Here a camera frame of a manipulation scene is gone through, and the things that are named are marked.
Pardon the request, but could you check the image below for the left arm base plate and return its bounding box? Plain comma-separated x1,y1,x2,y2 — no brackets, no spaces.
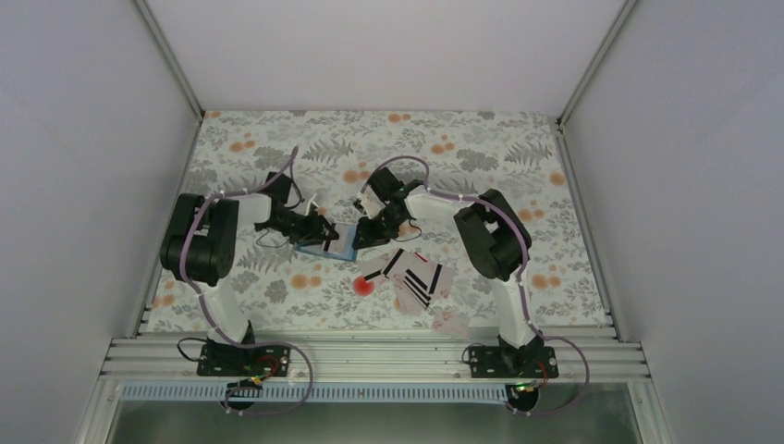
197,342,291,377

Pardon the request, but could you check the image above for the purple cable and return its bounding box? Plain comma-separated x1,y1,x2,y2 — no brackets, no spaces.
361,155,592,419
178,145,316,418

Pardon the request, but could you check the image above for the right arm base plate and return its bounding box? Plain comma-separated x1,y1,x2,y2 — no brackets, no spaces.
461,344,559,379

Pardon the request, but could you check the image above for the aluminium rail frame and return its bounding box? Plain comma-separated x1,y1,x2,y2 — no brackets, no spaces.
100,328,651,383

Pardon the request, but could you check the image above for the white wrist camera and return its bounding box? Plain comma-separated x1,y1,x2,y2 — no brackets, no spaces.
353,191,382,218
305,193,320,216

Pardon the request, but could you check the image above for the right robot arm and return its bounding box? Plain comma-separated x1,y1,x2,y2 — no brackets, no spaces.
353,166,545,376

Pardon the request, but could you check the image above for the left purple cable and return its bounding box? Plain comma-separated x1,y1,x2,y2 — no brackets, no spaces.
178,145,316,418

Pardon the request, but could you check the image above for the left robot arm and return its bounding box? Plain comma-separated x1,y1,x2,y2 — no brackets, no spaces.
159,172,339,375

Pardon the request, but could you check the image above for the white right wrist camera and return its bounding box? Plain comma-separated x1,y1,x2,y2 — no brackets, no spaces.
353,191,382,218

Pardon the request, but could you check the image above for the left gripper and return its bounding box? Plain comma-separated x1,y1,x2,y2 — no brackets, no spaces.
260,209,338,247

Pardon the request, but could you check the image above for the teal card holder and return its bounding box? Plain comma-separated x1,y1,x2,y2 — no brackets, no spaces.
294,223,357,262

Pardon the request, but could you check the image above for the floral table mat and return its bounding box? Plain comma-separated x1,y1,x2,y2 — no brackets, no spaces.
183,111,608,330

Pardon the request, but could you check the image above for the black striped card pile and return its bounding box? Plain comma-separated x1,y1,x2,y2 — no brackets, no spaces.
360,248,457,315

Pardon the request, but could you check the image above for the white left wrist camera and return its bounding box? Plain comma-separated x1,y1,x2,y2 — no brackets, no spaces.
305,193,320,216

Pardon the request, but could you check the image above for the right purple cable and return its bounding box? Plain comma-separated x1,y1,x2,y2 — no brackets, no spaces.
361,155,592,419

